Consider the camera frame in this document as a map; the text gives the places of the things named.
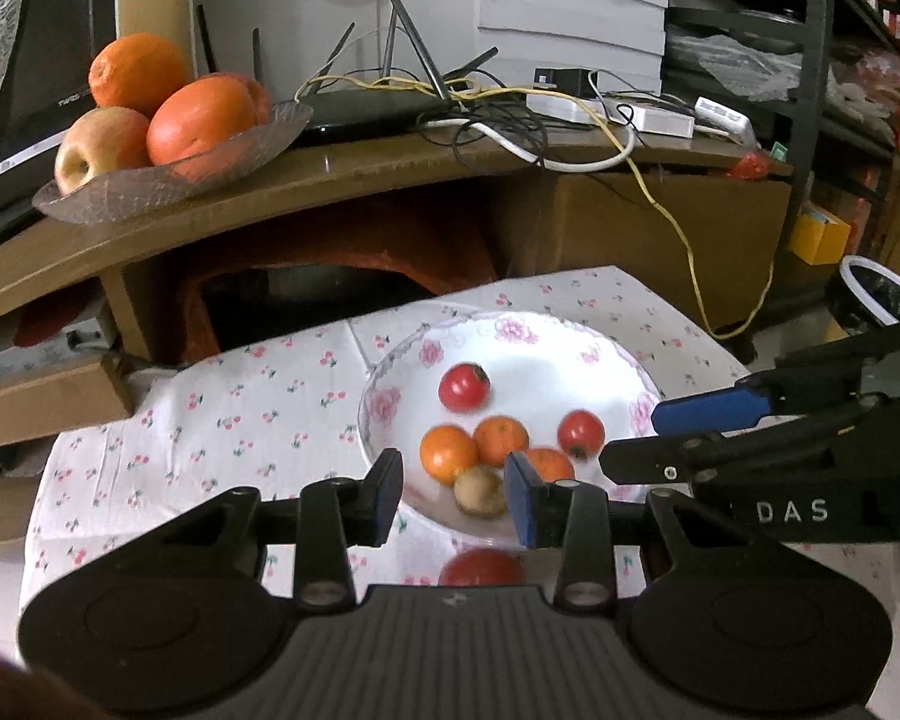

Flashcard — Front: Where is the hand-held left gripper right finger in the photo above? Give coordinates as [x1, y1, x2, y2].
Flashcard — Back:
[504, 454, 747, 611]

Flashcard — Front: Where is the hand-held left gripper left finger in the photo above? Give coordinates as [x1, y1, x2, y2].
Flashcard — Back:
[146, 450, 406, 608]

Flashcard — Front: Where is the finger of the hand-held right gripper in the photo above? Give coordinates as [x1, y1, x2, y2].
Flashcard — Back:
[651, 341, 867, 437]
[600, 405, 863, 485]

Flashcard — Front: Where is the brown kiwi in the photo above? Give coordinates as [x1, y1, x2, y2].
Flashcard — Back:
[453, 465, 509, 520]

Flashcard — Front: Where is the small orange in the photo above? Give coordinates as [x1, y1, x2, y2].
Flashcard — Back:
[472, 415, 531, 470]

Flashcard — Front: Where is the small red fruit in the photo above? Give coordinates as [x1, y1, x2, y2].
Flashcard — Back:
[439, 362, 491, 413]
[556, 409, 607, 462]

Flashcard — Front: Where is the large dark red apple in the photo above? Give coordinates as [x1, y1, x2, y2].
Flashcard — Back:
[439, 547, 527, 587]

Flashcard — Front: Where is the white floral bowl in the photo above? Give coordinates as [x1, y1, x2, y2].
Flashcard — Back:
[358, 310, 665, 548]

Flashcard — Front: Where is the cherry print tablecloth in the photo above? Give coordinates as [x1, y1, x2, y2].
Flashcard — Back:
[22, 264, 900, 676]

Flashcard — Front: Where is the yellow box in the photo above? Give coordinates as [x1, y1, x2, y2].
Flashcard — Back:
[787, 210, 852, 265]

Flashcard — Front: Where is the white power strip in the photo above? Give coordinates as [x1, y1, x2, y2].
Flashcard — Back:
[526, 90, 697, 137]

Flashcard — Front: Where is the white labelled device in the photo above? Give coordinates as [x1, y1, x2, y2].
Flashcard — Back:
[694, 96, 758, 143]

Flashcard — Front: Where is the wooden television stand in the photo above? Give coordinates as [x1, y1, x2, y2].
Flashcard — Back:
[0, 139, 796, 541]

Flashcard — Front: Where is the clear plastic bag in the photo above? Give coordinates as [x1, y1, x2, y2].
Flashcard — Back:
[667, 30, 803, 102]

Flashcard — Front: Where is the black power adapter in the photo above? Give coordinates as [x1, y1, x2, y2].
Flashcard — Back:
[534, 67, 593, 98]

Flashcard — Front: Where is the black metal rack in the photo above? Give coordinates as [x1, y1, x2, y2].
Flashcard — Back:
[664, 0, 900, 301]

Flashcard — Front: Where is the silver media player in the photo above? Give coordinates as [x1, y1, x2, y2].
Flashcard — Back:
[0, 315, 121, 391]

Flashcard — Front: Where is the glass fruit dish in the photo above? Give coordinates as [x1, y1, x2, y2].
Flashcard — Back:
[31, 100, 314, 226]

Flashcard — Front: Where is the black router with antennas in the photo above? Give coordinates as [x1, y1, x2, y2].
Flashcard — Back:
[195, 0, 500, 147]

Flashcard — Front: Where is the large orange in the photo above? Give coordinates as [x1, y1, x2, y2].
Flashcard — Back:
[147, 77, 257, 166]
[221, 73, 272, 126]
[88, 33, 192, 117]

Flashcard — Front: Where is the stack of white boards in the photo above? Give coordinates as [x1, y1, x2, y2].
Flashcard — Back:
[471, 0, 672, 95]

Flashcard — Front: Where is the yellow red apple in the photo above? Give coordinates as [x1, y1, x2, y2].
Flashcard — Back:
[54, 106, 153, 196]

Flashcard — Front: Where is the black television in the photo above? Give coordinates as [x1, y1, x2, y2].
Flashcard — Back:
[0, 0, 121, 256]

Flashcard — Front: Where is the yellow cable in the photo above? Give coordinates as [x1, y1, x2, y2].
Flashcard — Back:
[289, 0, 777, 338]

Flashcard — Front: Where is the white cable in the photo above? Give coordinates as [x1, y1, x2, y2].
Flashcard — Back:
[420, 116, 638, 170]

